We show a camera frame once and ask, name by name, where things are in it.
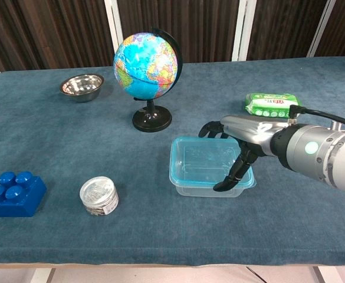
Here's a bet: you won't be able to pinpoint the white partition post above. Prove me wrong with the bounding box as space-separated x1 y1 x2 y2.
104 0 124 67
306 0 337 58
232 0 257 62

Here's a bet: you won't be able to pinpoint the green wet wipes pack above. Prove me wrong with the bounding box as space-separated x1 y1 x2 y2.
244 93 303 119

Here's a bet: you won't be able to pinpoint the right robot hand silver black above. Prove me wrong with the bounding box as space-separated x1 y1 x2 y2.
198 114 290 192

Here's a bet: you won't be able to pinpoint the clear round jar metal clips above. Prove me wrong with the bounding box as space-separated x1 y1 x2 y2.
79 176 120 217

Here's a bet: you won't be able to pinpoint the desk globe black stand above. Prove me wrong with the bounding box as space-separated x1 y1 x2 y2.
113 28 183 133

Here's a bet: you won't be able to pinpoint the clear plastic food container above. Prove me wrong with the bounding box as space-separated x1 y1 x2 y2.
175 178 254 198

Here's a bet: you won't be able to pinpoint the stainless steel bowl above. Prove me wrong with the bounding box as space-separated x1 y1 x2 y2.
60 73 105 103

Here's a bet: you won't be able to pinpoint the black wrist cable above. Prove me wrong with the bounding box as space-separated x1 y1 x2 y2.
288 104 345 130

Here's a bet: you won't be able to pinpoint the blue tablecloth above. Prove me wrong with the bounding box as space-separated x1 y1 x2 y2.
0 56 345 266

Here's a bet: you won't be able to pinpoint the blue building block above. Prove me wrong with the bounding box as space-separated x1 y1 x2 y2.
0 170 48 218

